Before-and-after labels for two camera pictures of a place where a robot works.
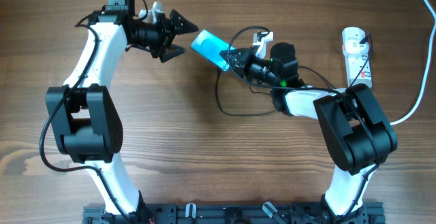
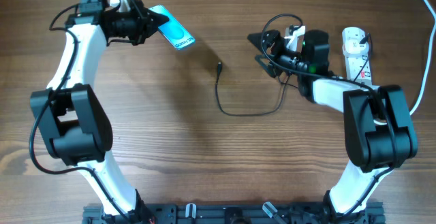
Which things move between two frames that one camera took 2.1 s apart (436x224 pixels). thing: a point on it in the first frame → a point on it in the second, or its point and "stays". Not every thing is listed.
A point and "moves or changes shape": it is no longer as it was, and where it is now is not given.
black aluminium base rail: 188,213 stays
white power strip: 357,60 stays
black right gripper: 246,55 → 274,37
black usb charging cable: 293,87 → 219,69
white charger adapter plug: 352,46 stays
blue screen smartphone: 208,45 moves or changes shape
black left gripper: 167,35 → 146,18
